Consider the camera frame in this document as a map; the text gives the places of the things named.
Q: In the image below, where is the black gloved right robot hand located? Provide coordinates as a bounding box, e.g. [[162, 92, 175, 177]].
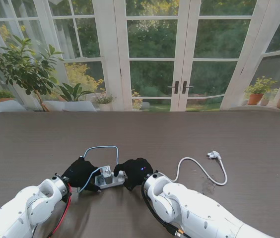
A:
[[113, 158, 154, 191]]

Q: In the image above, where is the grey USB wall charger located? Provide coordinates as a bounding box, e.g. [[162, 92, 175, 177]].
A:
[[101, 168, 113, 185]]

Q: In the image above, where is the white power cord with plug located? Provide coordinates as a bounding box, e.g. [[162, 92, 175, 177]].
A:
[[166, 150, 228, 186]]

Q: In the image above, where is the light blue USB cable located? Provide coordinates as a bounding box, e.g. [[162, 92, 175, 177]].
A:
[[77, 145, 120, 194]]

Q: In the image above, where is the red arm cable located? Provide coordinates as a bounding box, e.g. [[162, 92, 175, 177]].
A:
[[46, 182, 73, 238]]

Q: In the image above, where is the printed garden window backdrop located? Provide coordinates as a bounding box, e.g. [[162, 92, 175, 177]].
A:
[[0, 0, 280, 113]]

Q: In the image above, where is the white power strip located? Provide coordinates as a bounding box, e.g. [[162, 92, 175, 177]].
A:
[[94, 165, 127, 190]]

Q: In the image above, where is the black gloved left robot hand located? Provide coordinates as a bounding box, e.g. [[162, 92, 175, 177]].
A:
[[62, 156, 102, 192]]

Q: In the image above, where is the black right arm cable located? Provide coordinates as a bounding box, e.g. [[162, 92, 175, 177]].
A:
[[140, 177, 188, 238]]

